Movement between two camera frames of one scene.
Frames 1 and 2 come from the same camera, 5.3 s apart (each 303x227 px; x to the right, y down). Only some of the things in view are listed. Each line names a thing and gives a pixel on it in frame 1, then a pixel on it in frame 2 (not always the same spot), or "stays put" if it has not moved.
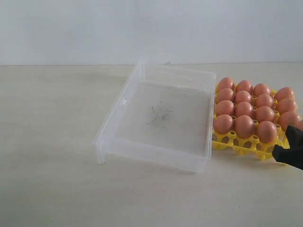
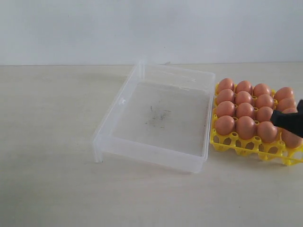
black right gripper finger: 292,156 -> 292,122
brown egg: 264,113 stays put
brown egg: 284,92 stays put
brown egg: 222,124 stays put
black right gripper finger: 295,137 -> 299,106
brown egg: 244,126 stays put
